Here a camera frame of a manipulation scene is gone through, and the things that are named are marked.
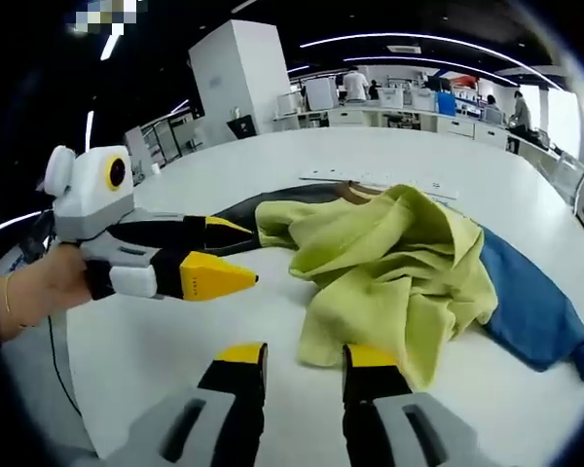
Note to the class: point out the white box appliance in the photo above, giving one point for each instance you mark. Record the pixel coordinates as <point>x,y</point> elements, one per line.
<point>320,93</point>

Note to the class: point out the person's left hand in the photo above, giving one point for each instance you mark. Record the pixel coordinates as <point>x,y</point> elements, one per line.
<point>48,287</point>

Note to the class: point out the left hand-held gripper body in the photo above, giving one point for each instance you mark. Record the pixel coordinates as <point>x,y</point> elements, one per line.
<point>90,194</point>

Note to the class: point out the white pillar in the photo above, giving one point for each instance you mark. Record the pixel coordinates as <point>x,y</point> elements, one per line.
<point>238,78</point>

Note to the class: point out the white cabinet counter row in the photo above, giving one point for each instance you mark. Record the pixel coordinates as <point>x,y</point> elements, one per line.
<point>350,117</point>

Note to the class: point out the mesh office chair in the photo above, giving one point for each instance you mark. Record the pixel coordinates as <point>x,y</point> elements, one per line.
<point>569,177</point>

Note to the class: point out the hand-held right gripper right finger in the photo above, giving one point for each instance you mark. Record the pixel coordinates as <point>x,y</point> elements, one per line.
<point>399,428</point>

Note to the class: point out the blue box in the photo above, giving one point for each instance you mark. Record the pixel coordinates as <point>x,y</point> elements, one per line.
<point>446,103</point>

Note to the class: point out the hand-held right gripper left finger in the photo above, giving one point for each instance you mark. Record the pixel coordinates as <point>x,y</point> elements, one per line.
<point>194,428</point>

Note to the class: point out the white table socket strip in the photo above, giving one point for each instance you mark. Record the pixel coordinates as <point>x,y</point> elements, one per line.
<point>331,174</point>

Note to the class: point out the black floor bin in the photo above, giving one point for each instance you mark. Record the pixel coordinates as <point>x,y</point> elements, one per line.
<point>243,127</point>

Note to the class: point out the white paper cup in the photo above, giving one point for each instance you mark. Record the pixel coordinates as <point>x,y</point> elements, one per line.
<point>156,169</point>

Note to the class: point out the yellow blue grey garment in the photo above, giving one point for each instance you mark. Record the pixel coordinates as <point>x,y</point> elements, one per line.
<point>370,253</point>

